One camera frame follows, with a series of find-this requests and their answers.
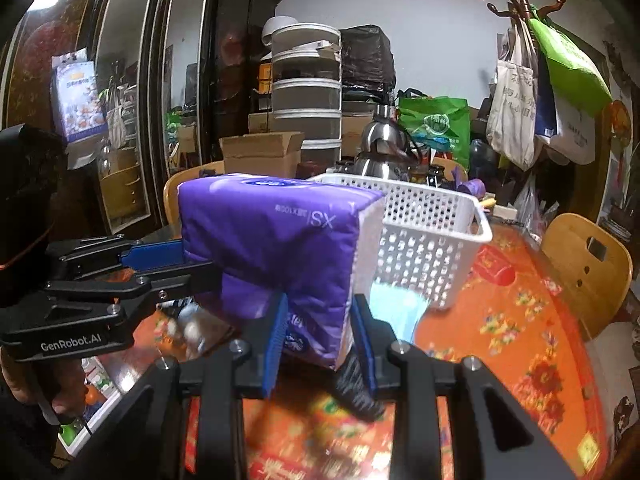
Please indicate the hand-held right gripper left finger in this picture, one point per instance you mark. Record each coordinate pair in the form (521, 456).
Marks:
(276, 350)

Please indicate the person's left hand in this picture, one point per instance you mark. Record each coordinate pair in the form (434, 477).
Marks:
(25, 382)

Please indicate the clear zip bag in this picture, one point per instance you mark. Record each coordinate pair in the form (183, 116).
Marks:
(197, 330)

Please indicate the white perforated plastic basket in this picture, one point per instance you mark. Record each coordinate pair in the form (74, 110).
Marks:
(430, 240)

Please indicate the cardboard box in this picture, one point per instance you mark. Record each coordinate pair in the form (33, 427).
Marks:
(260, 152)

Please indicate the dark wardrobe with mirrors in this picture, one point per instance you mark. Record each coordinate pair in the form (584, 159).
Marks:
(157, 75)

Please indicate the purple tissue pack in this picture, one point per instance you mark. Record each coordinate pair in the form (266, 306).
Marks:
(270, 240)

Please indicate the blue printed packet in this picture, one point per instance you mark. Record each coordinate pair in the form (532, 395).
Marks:
(77, 100)

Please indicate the bright green tote bag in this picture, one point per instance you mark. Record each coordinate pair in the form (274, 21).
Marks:
(570, 60)

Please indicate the black plastic wrapped box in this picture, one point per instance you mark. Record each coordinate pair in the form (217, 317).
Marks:
(367, 60)

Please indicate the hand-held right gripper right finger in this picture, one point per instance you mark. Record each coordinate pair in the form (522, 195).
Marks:
(364, 355)

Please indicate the white printed bag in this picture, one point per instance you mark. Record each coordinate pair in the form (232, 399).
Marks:
(570, 130)

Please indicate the dark ribbed knit cloth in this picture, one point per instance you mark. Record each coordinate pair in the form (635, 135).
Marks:
(356, 392)

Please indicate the green shopping bag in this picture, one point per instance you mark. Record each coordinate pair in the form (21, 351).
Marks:
(435, 125)

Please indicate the white canvas tote bag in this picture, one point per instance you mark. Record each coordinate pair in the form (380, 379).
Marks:
(512, 105)

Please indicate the steel kettle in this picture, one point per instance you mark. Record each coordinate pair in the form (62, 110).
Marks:
(382, 147)

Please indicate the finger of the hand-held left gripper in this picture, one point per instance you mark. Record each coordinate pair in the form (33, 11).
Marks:
(155, 254)
(170, 282)

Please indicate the small purple object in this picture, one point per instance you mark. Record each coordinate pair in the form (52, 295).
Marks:
(472, 188)

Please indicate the white tiered round container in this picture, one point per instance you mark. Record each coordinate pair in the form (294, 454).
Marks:
(306, 90)

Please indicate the wooden chair with cutout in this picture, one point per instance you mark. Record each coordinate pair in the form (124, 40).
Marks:
(587, 270)

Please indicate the blue face mask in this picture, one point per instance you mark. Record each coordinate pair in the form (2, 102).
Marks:
(400, 307)

